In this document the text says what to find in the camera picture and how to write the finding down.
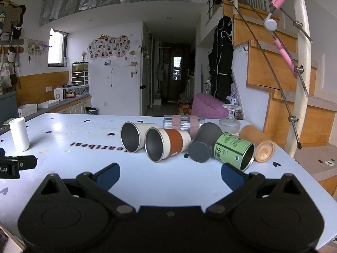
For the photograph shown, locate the bear print stair mat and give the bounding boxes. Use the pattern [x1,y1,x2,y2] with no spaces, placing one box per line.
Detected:
[293,142,337,183]

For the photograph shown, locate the canvas apron bag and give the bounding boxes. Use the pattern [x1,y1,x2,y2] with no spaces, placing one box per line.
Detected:
[0,55,14,89]

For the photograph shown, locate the window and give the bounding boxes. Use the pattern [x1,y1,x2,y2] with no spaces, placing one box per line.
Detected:
[48,28,68,68]

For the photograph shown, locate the orange banded steel-lined cup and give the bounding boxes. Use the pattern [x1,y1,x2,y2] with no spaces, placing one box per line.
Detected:
[144,127,192,163]

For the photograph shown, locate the red box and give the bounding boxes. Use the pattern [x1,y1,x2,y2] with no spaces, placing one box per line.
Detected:
[178,103,193,115]

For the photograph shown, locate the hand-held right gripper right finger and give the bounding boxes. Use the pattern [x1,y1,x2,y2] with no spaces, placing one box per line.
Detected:
[206,163,306,214]

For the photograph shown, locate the kitchen counter cabinet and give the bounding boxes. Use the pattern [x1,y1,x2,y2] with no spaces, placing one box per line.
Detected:
[17,95,93,116]

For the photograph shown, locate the white steel-lined cup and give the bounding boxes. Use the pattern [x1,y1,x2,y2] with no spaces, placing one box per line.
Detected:
[120,121,158,153]

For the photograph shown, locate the dark hallway door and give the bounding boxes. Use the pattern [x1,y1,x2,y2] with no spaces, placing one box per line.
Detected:
[168,46,190,102]

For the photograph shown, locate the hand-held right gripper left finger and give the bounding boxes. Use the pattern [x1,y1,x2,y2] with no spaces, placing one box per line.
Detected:
[35,163,135,214]

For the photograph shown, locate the white cardboard box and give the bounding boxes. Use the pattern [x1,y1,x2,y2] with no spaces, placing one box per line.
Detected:
[17,103,38,118]

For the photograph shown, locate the black hanging coat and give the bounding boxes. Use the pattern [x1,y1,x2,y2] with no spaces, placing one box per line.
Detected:
[208,15,235,98]

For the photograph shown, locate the green tin can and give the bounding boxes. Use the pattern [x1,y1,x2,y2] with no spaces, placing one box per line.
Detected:
[213,132,256,172]

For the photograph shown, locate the clear stemmed glass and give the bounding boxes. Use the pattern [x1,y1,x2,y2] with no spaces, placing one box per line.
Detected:
[219,104,241,136]

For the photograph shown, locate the small drawer organizer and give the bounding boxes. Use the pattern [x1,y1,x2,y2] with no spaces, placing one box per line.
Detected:
[71,72,89,87]

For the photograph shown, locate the cloud-shaped photo board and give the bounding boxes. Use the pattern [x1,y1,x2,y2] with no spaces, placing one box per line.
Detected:
[87,34,131,60]

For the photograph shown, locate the clear glass with pink band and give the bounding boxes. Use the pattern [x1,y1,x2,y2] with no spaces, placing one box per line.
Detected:
[163,114,205,135]

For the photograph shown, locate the wall hook rack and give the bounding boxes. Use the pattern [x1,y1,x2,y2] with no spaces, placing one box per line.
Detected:
[26,38,49,64]

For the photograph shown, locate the dark grey cup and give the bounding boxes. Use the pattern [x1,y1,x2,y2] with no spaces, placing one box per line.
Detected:
[188,122,223,163]

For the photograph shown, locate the long pink foam tube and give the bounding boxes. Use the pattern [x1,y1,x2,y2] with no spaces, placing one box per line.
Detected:
[272,38,298,79]

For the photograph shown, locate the white railing post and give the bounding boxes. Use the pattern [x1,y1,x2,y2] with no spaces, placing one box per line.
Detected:
[286,0,317,158]

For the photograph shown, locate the wooden staircase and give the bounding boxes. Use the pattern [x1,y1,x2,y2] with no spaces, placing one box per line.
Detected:
[222,0,337,190]

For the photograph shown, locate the white round disc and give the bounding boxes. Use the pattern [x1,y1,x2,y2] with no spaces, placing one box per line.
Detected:
[264,15,278,31]

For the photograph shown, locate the plain white cup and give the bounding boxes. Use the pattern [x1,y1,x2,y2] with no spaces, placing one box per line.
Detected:
[9,117,30,152]

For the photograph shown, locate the flat white box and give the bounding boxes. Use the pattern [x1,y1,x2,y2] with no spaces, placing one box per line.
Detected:
[37,100,60,109]

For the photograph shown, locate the glass fish tank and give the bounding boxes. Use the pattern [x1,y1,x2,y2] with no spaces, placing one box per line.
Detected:
[72,62,89,73]

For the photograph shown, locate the brown wall hanger board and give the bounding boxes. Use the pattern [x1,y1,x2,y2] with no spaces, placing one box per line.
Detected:
[0,0,27,44]

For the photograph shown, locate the wooden cup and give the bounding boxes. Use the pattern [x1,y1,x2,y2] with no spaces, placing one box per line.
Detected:
[239,124,276,163]

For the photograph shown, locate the pink pouf seat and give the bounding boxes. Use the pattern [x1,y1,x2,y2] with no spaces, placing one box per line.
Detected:
[191,92,230,119]

